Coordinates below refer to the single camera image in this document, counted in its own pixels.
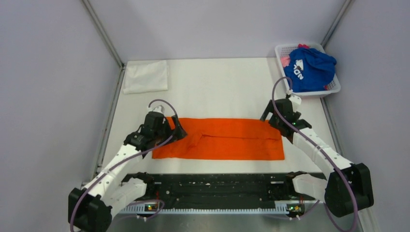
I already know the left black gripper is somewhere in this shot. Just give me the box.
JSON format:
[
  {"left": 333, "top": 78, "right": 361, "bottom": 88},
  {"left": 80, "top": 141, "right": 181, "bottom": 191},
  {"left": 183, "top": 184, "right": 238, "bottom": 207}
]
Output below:
[{"left": 154, "top": 115, "right": 188, "bottom": 147}]

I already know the orange t shirt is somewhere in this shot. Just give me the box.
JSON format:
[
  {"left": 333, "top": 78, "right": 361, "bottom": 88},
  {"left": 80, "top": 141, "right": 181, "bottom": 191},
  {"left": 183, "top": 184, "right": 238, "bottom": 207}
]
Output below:
[{"left": 152, "top": 118, "right": 285, "bottom": 161}]

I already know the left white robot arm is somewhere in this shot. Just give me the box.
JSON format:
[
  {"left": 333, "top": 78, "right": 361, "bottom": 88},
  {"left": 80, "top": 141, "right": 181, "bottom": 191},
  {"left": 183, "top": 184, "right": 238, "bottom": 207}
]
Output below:
[{"left": 68, "top": 110, "right": 187, "bottom": 232}]

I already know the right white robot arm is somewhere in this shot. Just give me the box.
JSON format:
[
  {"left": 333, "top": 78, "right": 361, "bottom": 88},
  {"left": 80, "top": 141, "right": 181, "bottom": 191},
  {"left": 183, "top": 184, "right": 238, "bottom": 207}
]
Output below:
[{"left": 260, "top": 96, "right": 374, "bottom": 218}]

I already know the pink garment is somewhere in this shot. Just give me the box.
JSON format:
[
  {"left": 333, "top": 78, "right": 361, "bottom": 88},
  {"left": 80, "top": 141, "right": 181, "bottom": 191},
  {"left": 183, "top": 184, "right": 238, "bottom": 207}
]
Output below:
[{"left": 280, "top": 44, "right": 310, "bottom": 68}]

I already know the blue t shirt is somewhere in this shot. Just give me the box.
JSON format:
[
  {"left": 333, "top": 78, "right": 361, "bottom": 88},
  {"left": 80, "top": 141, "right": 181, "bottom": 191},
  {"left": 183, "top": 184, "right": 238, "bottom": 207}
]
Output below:
[{"left": 283, "top": 47, "right": 337, "bottom": 92}]

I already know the white plastic basket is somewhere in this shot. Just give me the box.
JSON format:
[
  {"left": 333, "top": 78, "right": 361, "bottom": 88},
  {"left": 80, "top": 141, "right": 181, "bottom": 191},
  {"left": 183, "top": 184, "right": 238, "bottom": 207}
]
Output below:
[{"left": 275, "top": 43, "right": 341, "bottom": 98}]

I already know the folded white t shirt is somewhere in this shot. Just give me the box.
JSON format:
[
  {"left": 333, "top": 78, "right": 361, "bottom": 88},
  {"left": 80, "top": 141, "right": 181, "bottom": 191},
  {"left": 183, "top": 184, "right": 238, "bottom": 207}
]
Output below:
[{"left": 123, "top": 60, "right": 169, "bottom": 94}]

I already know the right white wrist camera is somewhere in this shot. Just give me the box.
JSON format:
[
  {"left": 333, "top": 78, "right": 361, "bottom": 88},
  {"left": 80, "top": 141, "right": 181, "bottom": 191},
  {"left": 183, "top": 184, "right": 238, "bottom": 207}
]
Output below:
[{"left": 286, "top": 89, "right": 302, "bottom": 108}]

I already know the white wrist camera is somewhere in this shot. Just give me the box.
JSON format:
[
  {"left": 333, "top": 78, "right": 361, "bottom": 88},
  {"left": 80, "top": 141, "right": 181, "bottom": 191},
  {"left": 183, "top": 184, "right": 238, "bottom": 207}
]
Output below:
[
  {"left": 286, "top": 89, "right": 302, "bottom": 108},
  {"left": 147, "top": 105, "right": 165, "bottom": 115}
]

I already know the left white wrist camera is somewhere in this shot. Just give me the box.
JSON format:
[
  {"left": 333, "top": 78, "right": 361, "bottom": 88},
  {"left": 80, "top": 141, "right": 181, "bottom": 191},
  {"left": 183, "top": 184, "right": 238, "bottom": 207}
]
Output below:
[{"left": 147, "top": 105, "right": 165, "bottom": 115}]

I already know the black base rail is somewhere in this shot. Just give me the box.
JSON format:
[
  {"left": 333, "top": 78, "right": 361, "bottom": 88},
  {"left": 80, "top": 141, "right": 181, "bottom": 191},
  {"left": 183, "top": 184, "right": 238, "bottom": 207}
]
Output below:
[{"left": 122, "top": 173, "right": 315, "bottom": 211}]

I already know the white cable duct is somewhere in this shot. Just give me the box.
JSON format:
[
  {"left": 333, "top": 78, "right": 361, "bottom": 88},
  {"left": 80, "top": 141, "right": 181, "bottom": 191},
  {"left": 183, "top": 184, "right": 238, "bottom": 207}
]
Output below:
[{"left": 119, "top": 203, "right": 305, "bottom": 216}]

